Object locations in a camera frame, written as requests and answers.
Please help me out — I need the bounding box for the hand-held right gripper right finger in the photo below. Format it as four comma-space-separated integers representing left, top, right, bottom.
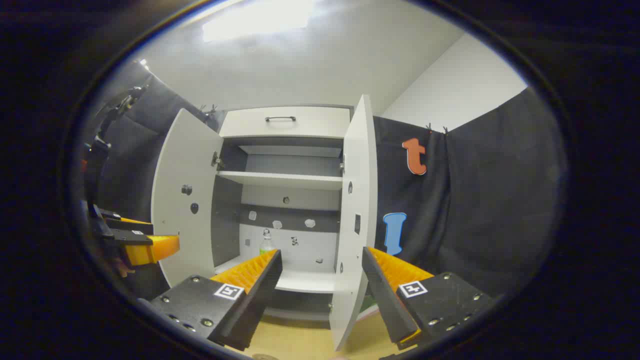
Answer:
361, 246, 496, 351

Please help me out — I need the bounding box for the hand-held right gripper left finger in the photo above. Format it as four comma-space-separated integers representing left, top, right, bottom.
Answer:
150, 248, 283, 352

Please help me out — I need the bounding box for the green drink bottle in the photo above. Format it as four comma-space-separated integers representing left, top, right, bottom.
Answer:
259, 228, 277, 256

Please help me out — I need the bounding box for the white cabinet door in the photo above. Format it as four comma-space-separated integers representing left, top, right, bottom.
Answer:
151, 108, 224, 288

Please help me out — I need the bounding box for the white cabinet with grey interior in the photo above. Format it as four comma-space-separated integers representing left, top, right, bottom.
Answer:
211, 104, 356, 322

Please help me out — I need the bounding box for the white cabinet door cat print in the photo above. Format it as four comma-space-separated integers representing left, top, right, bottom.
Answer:
329, 94, 378, 352

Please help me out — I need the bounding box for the black backdrop cloth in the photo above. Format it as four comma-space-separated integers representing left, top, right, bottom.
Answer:
82, 60, 568, 301

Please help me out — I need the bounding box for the ceiling light panel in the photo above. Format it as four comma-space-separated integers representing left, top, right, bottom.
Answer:
202, 0, 316, 42

